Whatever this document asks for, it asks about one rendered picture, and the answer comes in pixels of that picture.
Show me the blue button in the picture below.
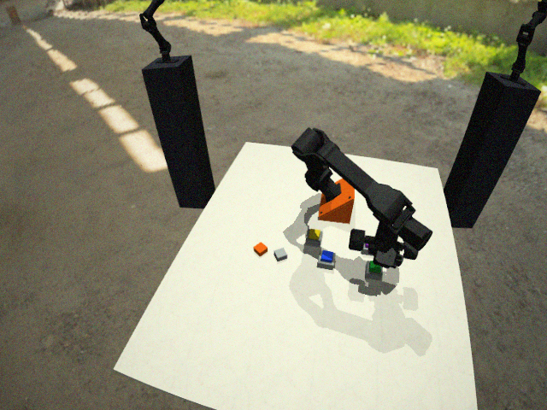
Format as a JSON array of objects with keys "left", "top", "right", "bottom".
[{"left": 317, "top": 250, "right": 336, "bottom": 270}]

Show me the yellow button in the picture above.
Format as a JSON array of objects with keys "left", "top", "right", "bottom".
[{"left": 305, "top": 229, "right": 322, "bottom": 247}]

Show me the green button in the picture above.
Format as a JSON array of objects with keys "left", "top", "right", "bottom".
[{"left": 365, "top": 261, "right": 383, "bottom": 281}]

